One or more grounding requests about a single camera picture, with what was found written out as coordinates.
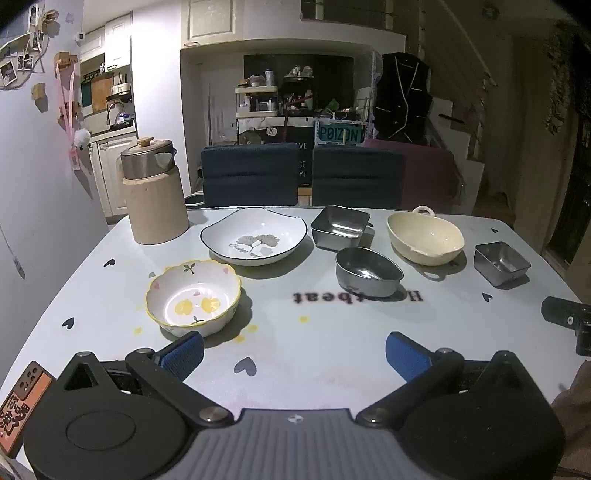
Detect black jacket with white trim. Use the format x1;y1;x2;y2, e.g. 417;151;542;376
373;52;433;144

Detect heart-shaped steel bowl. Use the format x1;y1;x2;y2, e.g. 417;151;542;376
335;247;405;298

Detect orange printed card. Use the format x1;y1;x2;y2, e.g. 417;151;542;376
0;361;56;455

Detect white kitchen cabinet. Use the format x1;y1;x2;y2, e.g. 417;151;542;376
90;134;139;217

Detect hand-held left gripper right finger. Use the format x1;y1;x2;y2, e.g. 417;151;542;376
358;331;548;428

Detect maroon chair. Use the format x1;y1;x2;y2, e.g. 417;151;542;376
365;138;462;214

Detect small rectangular steel container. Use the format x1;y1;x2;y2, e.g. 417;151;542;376
474;241;532;289

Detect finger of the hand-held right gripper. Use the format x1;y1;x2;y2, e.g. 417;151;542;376
541;296;591;330

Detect white storage rack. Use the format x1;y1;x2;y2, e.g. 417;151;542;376
235;85;279;118

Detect white plate with leaf print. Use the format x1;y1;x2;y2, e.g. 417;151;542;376
200;207;308;267

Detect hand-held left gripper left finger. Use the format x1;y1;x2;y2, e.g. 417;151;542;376
55;331;234;428

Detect beige cylindrical bin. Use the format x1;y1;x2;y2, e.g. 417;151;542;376
120;136;191;245

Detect large square steel container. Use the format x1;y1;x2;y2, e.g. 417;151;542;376
310;205;374;252

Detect hanging dried garland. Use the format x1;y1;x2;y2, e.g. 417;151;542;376
545;23;583;134

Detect dark blue chair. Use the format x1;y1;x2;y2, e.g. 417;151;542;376
312;145;406;209
201;143;300;208

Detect teal sign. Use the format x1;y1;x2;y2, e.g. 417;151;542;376
315;124;363;146

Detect wall photo display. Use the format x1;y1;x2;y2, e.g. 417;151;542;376
0;4;61;90

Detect cream bowl with two handles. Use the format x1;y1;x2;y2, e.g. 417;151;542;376
386;206;465;280

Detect floral bowl with yellow rim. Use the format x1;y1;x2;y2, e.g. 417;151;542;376
145;259;243;337

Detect person's right forearm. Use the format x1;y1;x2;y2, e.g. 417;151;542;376
549;369;591;480

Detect black printed box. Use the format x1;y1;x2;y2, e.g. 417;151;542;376
238;124;315;185

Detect pink hanging ribbon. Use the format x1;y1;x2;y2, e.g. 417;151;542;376
55;62;90;169

